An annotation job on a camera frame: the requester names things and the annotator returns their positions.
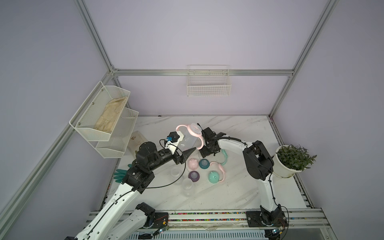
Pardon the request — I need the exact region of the pink bottle handle ring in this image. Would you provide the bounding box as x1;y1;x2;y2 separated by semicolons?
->
175;124;205;150

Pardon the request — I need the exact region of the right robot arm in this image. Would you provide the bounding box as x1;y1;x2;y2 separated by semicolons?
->
200;128;285;227

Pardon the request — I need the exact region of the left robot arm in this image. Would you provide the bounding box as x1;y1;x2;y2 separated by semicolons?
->
74;142;196;240

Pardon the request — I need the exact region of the pink bottle cap centre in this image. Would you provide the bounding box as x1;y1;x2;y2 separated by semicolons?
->
187;158;199;171

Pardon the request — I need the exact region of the teal nipple collar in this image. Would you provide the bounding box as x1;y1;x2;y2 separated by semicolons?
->
199;159;210;170

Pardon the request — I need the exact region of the purple nipple collar front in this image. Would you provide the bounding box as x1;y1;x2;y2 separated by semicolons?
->
188;171;200;183

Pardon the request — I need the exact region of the teal bottle cap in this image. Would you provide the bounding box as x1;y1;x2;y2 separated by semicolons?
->
208;171;220;184

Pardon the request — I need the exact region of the beige glove on table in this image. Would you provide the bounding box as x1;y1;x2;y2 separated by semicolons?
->
127;131;148;158

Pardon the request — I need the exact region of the green rubber glove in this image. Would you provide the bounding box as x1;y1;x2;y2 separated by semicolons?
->
113;164;134;184

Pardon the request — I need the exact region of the white mesh lower shelf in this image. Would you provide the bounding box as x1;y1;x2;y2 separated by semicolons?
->
96;108;139;159

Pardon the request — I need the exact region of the white mesh shelf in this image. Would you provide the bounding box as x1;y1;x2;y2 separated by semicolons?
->
69;82;131;142
96;108;139;159

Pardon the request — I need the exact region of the potted green plant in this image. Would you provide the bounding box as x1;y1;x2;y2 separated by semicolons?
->
273;145;317;179

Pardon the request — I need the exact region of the beige cloth glove in shelf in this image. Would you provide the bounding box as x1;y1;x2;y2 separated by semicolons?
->
94;97;128;134

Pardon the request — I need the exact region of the white mesh upper shelf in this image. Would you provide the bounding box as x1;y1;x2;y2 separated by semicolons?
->
69;82;131;142

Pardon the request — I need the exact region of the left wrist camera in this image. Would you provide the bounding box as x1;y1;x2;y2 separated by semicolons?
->
165;131;184;154

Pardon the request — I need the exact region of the pink handle ring centre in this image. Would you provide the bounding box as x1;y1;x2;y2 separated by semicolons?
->
209;161;226;183

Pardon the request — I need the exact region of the white wire wall basket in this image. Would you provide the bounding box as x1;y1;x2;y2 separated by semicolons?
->
187;65;232;97

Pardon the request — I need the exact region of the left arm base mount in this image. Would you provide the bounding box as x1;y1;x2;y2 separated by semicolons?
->
143;212;169;229

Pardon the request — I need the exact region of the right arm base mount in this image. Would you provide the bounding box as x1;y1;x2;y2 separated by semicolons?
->
246;204;288;228

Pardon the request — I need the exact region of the aluminium front rail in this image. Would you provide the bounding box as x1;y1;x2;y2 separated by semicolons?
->
86;208;331;233

